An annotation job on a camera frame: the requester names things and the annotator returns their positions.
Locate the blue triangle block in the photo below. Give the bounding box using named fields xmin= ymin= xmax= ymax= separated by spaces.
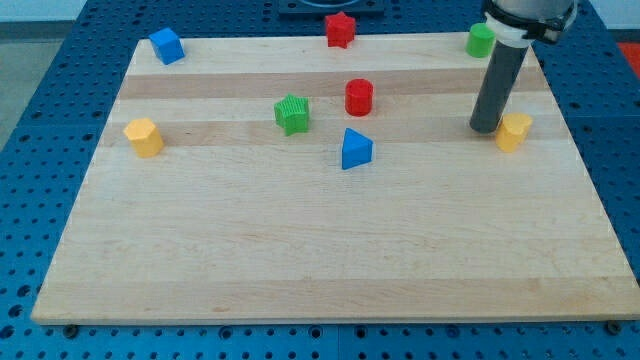
xmin=341 ymin=128 xmax=374 ymax=170

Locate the wooden board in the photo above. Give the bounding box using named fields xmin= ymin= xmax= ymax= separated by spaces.
xmin=31 ymin=33 xmax=639 ymax=325

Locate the green star block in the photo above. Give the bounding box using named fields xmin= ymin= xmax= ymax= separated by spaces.
xmin=274 ymin=94 xmax=310 ymax=136

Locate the red cylinder block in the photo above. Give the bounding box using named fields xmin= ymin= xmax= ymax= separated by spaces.
xmin=345 ymin=78 xmax=374 ymax=117

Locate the red star block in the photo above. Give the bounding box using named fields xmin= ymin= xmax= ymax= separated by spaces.
xmin=324 ymin=12 xmax=356 ymax=49

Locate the yellow hexagon block left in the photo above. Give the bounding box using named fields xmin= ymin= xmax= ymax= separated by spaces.
xmin=123 ymin=118 xmax=164 ymax=158

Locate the yellow hexagon block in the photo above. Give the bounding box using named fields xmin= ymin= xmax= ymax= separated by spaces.
xmin=495 ymin=113 xmax=533 ymax=153
xmin=123 ymin=118 xmax=164 ymax=158

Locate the yellow hexagon block right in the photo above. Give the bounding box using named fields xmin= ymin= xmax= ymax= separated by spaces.
xmin=495 ymin=113 xmax=533 ymax=153

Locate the blue cube block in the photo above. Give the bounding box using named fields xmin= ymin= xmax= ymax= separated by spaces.
xmin=149 ymin=28 xmax=185 ymax=65

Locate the green cylinder block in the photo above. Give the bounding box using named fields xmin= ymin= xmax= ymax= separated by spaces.
xmin=465 ymin=23 xmax=496 ymax=58

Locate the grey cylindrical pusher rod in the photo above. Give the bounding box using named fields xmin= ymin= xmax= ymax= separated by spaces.
xmin=469 ymin=42 xmax=528 ymax=134

